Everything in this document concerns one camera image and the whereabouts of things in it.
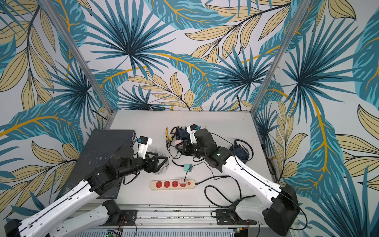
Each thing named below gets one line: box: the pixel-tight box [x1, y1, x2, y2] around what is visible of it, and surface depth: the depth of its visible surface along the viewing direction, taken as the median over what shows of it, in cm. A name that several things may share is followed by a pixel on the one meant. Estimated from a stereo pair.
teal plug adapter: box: [183, 163, 192, 172], surface depth 90 cm
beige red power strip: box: [150, 178, 196, 191], surface depth 83 cm
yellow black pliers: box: [165, 126, 178, 148], surface depth 103 cm
